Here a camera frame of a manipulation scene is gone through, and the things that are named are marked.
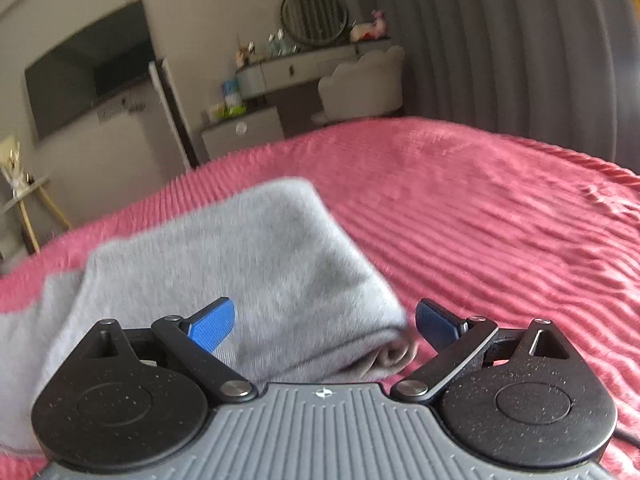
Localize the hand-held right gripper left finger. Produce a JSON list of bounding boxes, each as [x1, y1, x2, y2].
[[79, 297, 258, 403]]

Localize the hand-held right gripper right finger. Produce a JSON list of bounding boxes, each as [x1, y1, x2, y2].
[[390, 298, 572, 403]]

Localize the grey pants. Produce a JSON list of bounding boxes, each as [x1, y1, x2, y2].
[[0, 176, 422, 461]]

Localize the pink ribbed blanket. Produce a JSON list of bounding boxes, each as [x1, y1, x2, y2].
[[0, 116, 640, 480]]

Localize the grey drawer cabinet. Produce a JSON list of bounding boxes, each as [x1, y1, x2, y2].
[[201, 106, 287, 163]]

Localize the yellow-legged tiered stand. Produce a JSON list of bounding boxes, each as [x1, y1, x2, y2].
[[0, 175, 72, 254]]

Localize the white tall cabinet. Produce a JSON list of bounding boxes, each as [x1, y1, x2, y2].
[[147, 57, 201, 171]]

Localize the white shell-back chair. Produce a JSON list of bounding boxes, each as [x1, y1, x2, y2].
[[312, 45, 406, 126]]

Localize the grey curtain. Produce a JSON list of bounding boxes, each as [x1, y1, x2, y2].
[[345, 0, 640, 176]]

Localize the grey vanity desk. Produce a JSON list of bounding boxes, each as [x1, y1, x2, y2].
[[235, 37, 393, 138]]

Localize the group of cosmetic bottles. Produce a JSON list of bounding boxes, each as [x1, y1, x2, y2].
[[237, 30, 301, 63]]

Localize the pink plush toy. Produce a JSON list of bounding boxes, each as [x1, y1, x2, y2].
[[349, 10, 390, 42]]

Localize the round mirror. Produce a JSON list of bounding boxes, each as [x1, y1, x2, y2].
[[280, 0, 350, 47]]

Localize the wall television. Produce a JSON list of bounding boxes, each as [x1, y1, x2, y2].
[[25, 0, 155, 143]]

